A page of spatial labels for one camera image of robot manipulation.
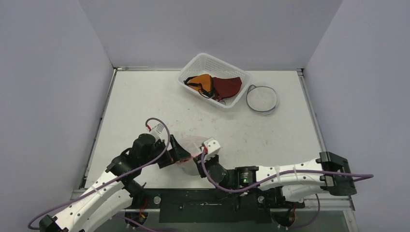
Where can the white mesh laundry bag blue zipper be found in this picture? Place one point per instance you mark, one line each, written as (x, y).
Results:
(262, 99)

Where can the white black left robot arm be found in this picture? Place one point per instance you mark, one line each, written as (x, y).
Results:
(116, 188)

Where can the white mesh bag pink zipper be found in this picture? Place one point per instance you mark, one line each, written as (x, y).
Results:
(191, 144)

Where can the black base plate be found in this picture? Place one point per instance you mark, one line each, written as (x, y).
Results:
(214, 206)

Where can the dark red orange bra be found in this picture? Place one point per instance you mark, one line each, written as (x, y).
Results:
(214, 88)

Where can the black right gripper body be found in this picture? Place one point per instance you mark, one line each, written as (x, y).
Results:
(205, 162)

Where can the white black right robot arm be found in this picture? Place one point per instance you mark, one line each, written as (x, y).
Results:
(329, 173)

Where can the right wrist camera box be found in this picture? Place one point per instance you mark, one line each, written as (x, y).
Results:
(210, 148)

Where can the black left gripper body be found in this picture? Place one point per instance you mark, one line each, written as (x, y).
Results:
(159, 147)

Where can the white plastic basket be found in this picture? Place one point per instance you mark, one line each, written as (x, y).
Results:
(206, 64)

